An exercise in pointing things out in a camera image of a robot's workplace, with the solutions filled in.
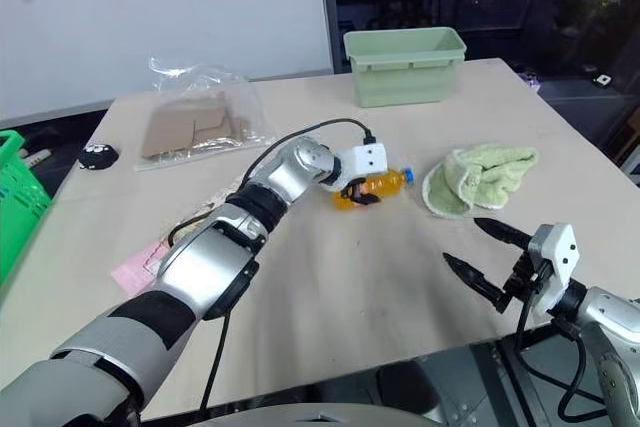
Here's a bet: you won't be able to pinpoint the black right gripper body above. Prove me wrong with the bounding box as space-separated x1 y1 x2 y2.
501 241 546 302

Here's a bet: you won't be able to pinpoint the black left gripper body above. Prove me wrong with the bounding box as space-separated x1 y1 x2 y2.
341 177 370 197

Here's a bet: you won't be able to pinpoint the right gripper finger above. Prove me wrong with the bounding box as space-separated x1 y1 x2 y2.
473 217 534 251
442 252 515 315

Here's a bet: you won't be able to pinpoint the orange drink bottle blue cap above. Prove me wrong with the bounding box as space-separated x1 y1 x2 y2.
332 166 416 213

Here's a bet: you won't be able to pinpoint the pale green plastic basket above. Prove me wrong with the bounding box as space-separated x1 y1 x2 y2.
342 26 468 109

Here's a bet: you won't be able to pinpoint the bright green shopping basket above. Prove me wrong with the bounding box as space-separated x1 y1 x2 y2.
0 129 54 289

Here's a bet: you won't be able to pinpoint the light green towel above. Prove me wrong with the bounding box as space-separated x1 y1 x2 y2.
422 143 541 221

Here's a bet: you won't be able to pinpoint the dark rounded shape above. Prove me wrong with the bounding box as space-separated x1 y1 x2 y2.
374 360 444 424

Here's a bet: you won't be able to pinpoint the clear plastic bag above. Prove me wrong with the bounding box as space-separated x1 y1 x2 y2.
131 55 277 173

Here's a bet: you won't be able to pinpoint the brown cardboard pieces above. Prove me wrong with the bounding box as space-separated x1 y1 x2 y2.
140 95 252 159

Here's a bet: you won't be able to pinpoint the silver robot torso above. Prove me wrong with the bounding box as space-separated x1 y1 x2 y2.
199 400 451 427

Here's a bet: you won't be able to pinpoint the pink flat packet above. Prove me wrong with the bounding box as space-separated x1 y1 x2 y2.
110 239 174 295

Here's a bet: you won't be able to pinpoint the black object with white spots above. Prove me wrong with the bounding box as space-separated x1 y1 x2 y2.
78 142 121 172

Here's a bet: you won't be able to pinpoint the white sticks on floor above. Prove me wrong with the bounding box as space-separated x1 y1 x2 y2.
17 147 52 167

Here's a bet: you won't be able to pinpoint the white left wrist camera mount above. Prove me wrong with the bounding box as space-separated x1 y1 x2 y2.
319 142 389 194

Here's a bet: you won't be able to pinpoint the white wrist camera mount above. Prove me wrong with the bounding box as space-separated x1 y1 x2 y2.
319 142 389 194
527 222 582 319

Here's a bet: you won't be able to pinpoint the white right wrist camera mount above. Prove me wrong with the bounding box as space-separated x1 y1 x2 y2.
527 222 582 319

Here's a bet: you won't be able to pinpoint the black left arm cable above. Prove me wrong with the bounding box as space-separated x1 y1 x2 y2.
167 118 382 421

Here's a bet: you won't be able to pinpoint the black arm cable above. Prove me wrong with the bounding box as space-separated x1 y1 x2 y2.
167 118 382 421
514 295 609 423

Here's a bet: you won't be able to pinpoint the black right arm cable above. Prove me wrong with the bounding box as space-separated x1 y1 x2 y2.
514 295 609 423

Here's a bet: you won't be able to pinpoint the dark metal table frame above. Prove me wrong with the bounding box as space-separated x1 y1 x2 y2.
468 330 640 427

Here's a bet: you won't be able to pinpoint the grey window frame post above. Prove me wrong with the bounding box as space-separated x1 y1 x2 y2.
316 0 342 76

